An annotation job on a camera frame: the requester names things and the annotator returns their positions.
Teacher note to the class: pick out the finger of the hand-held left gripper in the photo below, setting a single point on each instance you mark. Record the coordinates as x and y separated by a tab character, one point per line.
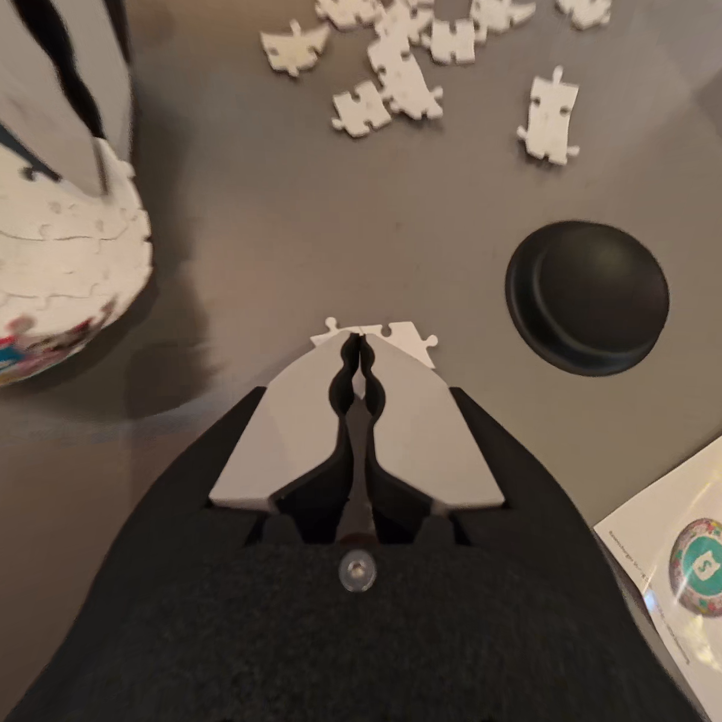
34	84
110	62

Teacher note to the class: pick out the joined white puzzle piece pair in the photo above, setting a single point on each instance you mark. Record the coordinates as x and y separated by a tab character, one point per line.
406	335

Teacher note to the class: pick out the partly built colourful puzzle ball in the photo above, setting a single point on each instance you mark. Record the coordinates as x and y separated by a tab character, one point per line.
73	265

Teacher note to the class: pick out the printed sticker sheet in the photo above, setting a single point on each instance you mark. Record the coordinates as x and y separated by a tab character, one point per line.
671	564

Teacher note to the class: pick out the black round puzzle stand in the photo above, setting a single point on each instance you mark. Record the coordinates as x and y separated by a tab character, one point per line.
592	299

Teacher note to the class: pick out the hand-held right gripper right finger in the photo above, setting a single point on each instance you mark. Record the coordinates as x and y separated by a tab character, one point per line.
434	445

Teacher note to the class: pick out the group of white puzzle pieces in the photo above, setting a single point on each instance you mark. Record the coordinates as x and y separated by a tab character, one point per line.
406	84

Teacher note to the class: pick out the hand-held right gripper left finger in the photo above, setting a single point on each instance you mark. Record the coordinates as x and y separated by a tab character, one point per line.
282	445

